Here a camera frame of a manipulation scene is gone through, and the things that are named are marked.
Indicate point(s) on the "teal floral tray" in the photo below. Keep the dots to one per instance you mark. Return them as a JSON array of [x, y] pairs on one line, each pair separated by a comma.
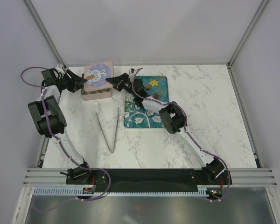
[[136, 117]]

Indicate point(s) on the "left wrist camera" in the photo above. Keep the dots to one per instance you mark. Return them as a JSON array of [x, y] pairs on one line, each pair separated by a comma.
[[60, 68]]

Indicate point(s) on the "pink box lid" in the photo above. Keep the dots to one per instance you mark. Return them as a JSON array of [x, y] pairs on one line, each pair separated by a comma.
[[96, 75]]

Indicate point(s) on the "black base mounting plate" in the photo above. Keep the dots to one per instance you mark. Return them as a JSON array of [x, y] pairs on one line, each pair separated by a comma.
[[142, 179]]

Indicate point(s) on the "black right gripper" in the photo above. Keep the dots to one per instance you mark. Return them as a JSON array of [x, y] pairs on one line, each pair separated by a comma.
[[118, 81]]

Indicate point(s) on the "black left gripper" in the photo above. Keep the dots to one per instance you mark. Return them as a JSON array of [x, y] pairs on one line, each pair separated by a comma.
[[76, 82]]

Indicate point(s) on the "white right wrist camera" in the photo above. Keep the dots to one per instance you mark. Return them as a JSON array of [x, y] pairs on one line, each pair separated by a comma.
[[132, 71]]

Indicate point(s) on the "white slotted cable duct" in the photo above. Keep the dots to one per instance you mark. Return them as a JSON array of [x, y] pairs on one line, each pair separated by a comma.
[[84, 191]]

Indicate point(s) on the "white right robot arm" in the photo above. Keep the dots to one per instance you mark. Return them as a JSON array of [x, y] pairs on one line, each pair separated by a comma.
[[174, 119]]

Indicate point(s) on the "aluminium frame rail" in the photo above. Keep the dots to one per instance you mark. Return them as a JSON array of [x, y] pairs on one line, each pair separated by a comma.
[[38, 21]]

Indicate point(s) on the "metal serving tongs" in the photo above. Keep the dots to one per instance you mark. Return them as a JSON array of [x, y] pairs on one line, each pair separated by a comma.
[[109, 128]]

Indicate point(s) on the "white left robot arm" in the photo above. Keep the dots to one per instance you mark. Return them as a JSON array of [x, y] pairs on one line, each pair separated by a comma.
[[51, 123]]

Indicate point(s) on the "pink chocolate box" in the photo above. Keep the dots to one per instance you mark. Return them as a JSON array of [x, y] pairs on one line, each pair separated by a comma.
[[94, 93]]

